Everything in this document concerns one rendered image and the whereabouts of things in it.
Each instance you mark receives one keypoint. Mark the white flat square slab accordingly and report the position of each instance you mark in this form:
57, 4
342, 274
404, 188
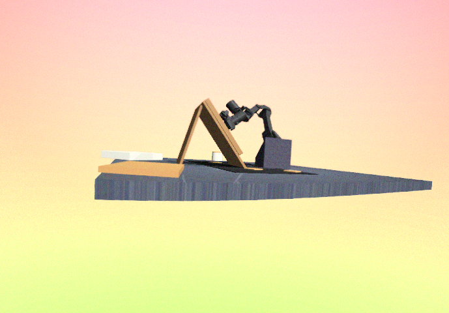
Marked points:
131, 155

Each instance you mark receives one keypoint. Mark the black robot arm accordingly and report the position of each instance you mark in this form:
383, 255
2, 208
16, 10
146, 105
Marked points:
246, 115

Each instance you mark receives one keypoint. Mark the small grey cylinder with orange top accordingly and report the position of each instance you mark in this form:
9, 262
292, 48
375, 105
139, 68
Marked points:
217, 156

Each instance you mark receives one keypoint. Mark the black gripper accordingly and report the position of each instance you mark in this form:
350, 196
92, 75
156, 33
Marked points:
232, 122

